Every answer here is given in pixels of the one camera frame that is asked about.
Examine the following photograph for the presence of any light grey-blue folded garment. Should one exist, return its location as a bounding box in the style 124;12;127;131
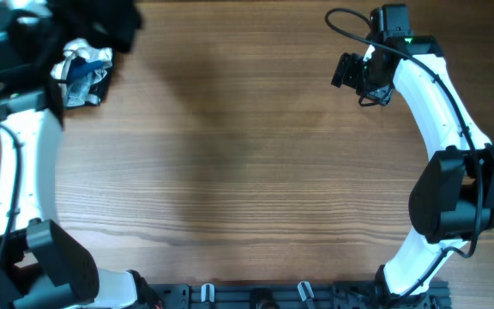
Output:
60;66;111;108

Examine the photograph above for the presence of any black t-shirt with logo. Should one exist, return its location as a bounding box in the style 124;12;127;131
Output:
24;0;143;53

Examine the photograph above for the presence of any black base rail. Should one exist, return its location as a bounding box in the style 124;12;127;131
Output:
143;281;451;309

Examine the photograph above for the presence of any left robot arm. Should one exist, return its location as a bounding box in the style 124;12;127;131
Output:
0;88;163;308

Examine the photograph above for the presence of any dark blue folded garment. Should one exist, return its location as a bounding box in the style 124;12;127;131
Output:
65;58;105;84

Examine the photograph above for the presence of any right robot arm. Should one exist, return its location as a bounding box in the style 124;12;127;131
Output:
332;37;494;304

